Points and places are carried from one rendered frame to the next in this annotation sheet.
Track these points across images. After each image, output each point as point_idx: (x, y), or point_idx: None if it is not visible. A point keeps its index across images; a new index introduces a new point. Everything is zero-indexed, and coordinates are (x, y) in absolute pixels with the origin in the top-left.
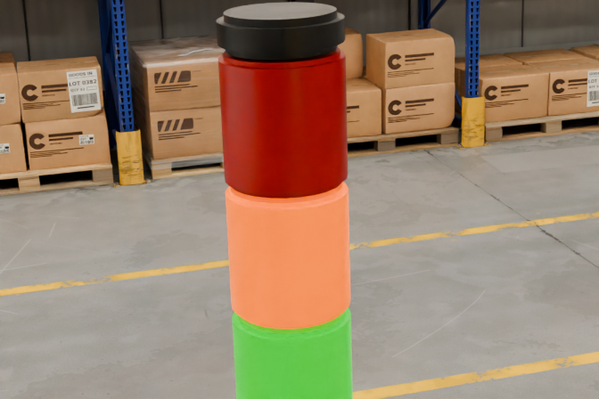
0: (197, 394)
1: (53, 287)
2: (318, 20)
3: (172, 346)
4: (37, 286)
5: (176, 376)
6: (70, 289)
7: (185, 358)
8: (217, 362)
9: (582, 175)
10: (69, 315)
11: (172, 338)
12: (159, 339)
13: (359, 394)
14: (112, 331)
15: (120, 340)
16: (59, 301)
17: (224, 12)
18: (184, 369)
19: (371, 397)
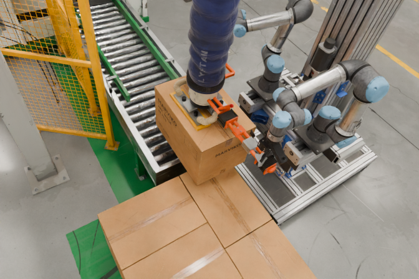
0: (385, 39)
1: None
2: None
3: (404, 29)
4: None
5: (390, 33)
6: (415, 2)
7: (401, 33)
8: (406, 40)
9: None
10: (401, 6)
11: (409, 28)
12: (406, 26)
13: (416, 73)
14: (401, 16)
15: (398, 18)
16: (407, 2)
17: None
18: (395, 34)
19: (417, 76)
